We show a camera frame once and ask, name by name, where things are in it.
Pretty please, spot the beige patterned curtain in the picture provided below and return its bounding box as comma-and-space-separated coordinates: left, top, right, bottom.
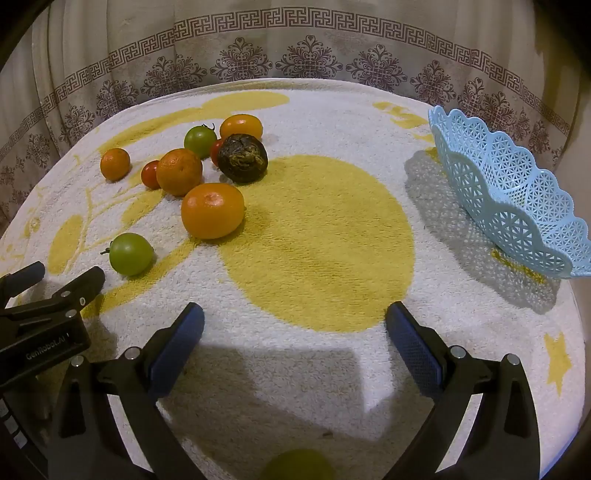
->
0, 0, 591, 222

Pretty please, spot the dark wrinkled round fruit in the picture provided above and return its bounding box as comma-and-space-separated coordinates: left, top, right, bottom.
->
217, 133, 269, 185

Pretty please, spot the light blue lattice plastic basket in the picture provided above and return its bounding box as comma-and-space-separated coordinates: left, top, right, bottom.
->
428, 106, 591, 279

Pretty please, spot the dimpled orange mandarin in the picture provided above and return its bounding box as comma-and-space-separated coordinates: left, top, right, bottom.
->
156, 148, 204, 197

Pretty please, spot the yellow-green fruit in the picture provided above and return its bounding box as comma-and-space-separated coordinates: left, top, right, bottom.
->
261, 449, 335, 480

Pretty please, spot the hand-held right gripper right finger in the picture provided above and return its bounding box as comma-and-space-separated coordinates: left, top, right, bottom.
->
385, 301, 541, 480

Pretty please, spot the small orange mandarin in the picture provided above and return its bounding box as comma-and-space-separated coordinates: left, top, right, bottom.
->
100, 148, 132, 182

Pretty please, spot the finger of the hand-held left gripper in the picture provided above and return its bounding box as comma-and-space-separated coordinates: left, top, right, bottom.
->
0, 261, 46, 302
0, 266, 106, 335

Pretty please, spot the yellow-orange tomato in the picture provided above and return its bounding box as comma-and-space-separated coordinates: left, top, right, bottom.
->
219, 114, 264, 140

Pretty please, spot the white yellow printed towel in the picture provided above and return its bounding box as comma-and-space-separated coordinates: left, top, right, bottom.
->
0, 78, 591, 480

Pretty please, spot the green tomato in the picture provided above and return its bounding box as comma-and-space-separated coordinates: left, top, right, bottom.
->
184, 123, 218, 160
100, 233, 155, 277

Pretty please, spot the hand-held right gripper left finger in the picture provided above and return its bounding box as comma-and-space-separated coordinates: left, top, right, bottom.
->
48, 302, 206, 480

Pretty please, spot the large smooth orange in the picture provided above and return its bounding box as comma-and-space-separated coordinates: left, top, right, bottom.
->
181, 183, 245, 240

